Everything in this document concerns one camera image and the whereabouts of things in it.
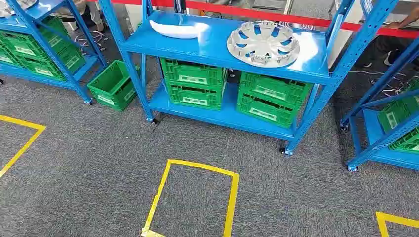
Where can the silver plastic hubcap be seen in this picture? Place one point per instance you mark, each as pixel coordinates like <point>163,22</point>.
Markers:
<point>263,44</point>

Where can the green plastic crate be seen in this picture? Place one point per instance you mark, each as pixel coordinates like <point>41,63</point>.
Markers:
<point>113,95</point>
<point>54,32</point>
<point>265,113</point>
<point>72,59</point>
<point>275,90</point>
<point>196,98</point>
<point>23,45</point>
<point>193,73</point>
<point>397,113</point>
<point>42,70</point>
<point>407,142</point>

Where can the blue metal shelf rack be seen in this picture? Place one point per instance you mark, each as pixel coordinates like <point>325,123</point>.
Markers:
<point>373,130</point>
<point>42,8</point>
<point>209,45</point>

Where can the yellow floor tape square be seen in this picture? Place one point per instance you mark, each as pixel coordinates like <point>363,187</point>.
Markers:
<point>381,225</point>
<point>29,139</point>
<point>233,196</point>

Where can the white curved car part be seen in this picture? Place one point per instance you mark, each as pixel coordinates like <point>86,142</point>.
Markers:
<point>178,30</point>

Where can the red barrier tape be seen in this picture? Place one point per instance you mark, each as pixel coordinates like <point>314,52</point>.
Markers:
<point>262,16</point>

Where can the person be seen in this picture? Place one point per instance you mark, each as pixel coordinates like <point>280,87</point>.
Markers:
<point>409,21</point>
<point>95,13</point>

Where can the black barrier post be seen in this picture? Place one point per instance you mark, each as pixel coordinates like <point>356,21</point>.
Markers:
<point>180,6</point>

